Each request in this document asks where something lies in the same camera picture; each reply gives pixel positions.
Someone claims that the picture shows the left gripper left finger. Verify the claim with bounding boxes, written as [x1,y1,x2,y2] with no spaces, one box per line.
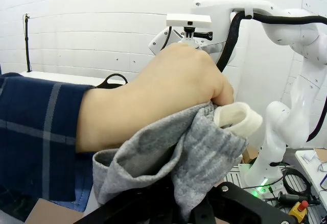
[74,172,213,224]

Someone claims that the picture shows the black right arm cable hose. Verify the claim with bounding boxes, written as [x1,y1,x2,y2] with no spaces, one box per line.
[216,12,327,143]

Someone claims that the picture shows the yellow emergency stop button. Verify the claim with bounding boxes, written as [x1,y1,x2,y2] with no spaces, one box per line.
[288,200,311,218]

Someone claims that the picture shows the coiled black cables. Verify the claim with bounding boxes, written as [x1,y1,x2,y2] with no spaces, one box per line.
[281,170,313,202]

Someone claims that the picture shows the black handheld controller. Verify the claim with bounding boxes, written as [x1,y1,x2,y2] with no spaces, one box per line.
[277,192,320,206]

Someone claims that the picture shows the person's right hand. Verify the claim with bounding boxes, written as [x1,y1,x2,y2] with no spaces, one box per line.
[102,42,235,151]

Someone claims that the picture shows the large white table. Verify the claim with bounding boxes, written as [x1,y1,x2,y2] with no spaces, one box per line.
[19,70,133,87]

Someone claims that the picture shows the person's right forearm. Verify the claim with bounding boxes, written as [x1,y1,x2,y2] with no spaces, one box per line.
[0,72,108,222]

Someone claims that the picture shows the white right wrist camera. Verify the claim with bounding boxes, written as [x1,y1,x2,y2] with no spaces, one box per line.
[166,13,213,50]

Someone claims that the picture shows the white workbench with clutter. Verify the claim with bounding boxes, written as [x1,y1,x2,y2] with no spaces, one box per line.
[295,148,327,202]

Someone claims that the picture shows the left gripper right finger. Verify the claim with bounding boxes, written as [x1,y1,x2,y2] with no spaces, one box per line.
[208,182,297,224]

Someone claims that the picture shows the grey training pants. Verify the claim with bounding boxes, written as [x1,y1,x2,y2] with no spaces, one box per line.
[92,101,264,222]

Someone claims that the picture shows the brown cardboard box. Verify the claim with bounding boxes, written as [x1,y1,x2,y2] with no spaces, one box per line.
[241,146,260,164]

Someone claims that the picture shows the black tripod stand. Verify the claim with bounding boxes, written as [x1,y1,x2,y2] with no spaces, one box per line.
[24,13,33,73]

